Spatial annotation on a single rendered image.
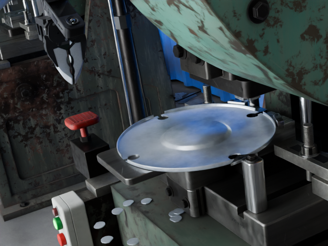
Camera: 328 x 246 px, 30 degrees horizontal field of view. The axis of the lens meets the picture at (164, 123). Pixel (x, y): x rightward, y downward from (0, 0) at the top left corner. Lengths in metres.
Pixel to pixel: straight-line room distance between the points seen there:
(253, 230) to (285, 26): 0.50
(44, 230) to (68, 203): 1.24
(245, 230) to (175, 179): 0.18
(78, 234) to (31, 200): 1.42
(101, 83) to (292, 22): 2.14
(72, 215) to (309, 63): 0.80
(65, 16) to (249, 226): 0.56
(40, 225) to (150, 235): 1.44
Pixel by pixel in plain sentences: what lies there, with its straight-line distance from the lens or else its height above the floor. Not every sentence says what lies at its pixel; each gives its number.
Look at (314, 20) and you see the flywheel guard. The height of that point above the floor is 1.08.
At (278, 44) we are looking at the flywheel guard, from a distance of 0.57.
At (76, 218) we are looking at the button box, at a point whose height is 0.59.
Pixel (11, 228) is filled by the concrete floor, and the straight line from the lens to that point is 2.62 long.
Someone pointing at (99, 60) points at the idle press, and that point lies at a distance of 2.65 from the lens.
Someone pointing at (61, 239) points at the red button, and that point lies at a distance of 1.34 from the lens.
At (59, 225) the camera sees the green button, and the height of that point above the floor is 0.58.
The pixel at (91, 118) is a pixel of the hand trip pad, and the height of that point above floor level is 0.76.
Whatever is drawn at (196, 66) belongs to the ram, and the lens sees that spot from 1.06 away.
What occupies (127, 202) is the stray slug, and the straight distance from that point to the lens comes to 1.21.
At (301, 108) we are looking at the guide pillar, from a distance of 1.14.
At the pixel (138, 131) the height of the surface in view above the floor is 0.78.
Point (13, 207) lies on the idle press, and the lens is 2.71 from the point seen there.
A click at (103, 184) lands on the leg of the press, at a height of 0.64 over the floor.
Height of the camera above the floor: 1.21
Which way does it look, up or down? 21 degrees down
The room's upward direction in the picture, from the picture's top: 9 degrees counter-clockwise
